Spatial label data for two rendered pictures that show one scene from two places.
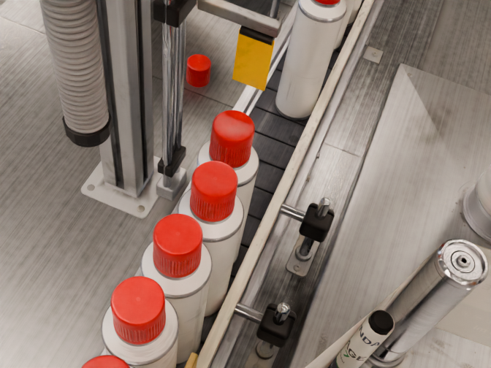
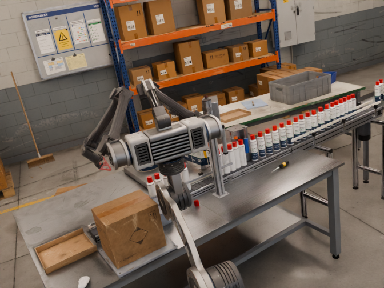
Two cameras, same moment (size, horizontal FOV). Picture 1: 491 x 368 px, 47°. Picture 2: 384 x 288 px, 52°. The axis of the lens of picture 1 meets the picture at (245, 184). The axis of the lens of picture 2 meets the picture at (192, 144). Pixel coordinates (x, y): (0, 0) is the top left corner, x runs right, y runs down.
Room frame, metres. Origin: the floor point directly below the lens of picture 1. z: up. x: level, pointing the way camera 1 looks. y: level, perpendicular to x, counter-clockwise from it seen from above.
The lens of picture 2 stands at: (2.09, 1.84, 2.13)
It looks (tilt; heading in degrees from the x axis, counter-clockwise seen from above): 21 degrees down; 228
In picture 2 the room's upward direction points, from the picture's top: 10 degrees counter-clockwise
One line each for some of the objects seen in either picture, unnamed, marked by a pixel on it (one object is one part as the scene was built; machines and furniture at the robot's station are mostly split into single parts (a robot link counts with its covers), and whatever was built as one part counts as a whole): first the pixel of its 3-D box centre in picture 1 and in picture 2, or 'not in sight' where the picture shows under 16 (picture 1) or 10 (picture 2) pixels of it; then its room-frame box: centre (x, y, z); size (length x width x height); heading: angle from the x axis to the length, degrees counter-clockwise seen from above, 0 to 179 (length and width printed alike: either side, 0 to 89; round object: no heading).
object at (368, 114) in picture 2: not in sight; (336, 166); (-0.98, 0.30, 0.47); 1.17 x 0.38 x 0.94; 167
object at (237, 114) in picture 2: not in sight; (232, 115); (-1.04, -0.92, 0.82); 0.34 x 0.24 x 0.03; 162
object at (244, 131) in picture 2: not in sight; (238, 144); (-0.04, -0.01, 1.01); 0.14 x 0.13 x 0.26; 167
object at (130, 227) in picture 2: not in sight; (129, 227); (1.12, 0.13, 0.99); 0.30 x 0.24 x 0.27; 166
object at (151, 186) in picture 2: not in sight; (152, 191); (0.77, -0.09, 0.98); 0.05 x 0.05 x 0.20
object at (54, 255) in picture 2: not in sight; (65, 249); (1.37, -0.23, 0.85); 0.30 x 0.26 x 0.04; 167
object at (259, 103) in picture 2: not in sight; (254, 103); (-1.49, -0.96, 0.81); 0.32 x 0.24 x 0.01; 52
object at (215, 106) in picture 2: not in sight; (211, 113); (0.31, 0.10, 1.38); 0.17 x 0.10 x 0.19; 43
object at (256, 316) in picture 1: (258, 323); not in sight; (0.21, -0.04, 0.89); 0.06 x 0.03 x 0.12; 77
